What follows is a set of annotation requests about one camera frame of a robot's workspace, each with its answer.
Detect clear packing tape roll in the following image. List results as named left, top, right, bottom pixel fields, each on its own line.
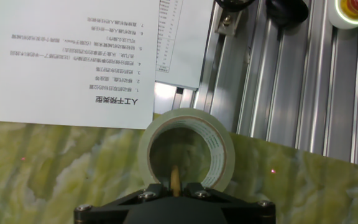
left=137, top=108, right=236, bottom=192

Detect short wooden stick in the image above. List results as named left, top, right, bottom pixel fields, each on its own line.
left=170, top=165, right=181, bottom=197

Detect paper sheet with table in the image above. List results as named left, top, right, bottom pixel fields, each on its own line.
left=154, top=0, right=214, bottom=90

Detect printed instruction paper sheet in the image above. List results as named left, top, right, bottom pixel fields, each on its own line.
left=0, top=0, right=160, bottom=130

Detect green marble pattern mat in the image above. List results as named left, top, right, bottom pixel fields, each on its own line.
left=0, top=119, right=358, bottom=224

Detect black round knob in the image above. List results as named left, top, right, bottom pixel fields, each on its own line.
left=265, top=0, right=310, bottom=30

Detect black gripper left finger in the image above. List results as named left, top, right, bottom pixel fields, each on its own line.
left=74, top=183, right=170, bottom=224

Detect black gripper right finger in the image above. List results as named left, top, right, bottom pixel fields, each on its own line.
left=181, top=182, right=276, bottom=224

